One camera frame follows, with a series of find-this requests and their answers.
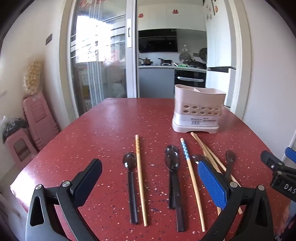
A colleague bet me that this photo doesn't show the white refrigerator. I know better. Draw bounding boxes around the white refrigerator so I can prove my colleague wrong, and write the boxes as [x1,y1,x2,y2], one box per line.
[203,0,236,107]

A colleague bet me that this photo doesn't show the plain wooden chopstick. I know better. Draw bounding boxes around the plain wooden chopstick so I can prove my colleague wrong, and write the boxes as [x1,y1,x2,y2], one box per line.
[204,144,243,215]
[193,133,223,216]

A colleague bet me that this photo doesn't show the black plastic bag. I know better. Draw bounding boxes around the black plastic bag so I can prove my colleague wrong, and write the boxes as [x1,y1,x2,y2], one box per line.
[1,116,28,143]

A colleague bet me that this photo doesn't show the grey lower kitchen cabinets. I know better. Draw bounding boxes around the grey lower kitchen cabinets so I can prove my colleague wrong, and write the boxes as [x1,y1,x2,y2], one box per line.
[138,67,175,98]

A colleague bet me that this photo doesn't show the bag of yellow balls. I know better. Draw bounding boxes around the bag of yellow balls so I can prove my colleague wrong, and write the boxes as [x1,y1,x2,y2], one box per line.
[23,60,43,96]

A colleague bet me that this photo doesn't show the white upper kitchen cabinets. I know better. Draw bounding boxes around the white upper kitchen cabinets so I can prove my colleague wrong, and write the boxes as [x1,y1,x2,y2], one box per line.
[137,1,206,31]

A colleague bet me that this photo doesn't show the dark translucent spoon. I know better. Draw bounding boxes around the dark translucent spoon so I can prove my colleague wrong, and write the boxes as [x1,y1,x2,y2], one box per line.
[122,152,138,225]

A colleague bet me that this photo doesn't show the stack of pink stools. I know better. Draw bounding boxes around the stack of pink stools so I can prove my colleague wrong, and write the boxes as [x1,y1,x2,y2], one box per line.
[23,92,59,151]

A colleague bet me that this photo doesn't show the yellow patterned chopstick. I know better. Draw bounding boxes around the yellow patterned chopstick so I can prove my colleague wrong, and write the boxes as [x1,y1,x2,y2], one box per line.
[135,135,148,227]

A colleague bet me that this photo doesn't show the cooking pot on stove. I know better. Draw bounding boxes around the cooking pot on stove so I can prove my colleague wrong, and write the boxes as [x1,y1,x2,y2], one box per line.
[138,58,153,66]

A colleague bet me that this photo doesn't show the black frying pan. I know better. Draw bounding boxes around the black frying pan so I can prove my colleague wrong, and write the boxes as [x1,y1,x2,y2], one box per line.
[159,58,173,66]

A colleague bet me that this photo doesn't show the sliding glass door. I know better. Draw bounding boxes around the sliding glass door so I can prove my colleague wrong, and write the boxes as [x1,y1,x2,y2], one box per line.
[67,1,138,116]

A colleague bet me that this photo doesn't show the built-in black oven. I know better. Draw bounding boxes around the built-in black oven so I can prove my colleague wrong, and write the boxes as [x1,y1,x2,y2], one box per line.
[175,70,206,88]

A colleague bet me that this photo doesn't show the blue patterned chopstick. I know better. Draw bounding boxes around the blue patterned chopstick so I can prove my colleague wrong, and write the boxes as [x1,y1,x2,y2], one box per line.
[180,138,206,232]

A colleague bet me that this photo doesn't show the pink stool with bag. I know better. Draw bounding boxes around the pink stool with bag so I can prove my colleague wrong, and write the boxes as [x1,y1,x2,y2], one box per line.
[5,128,38,171]

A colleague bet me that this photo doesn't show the black range hood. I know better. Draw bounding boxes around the black range hood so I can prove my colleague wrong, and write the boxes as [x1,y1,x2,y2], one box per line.
[138,29,178,53]

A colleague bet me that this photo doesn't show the black wok on counter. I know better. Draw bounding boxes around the black wok on counter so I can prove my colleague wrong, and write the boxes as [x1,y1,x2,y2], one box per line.
[183,60,207,69]

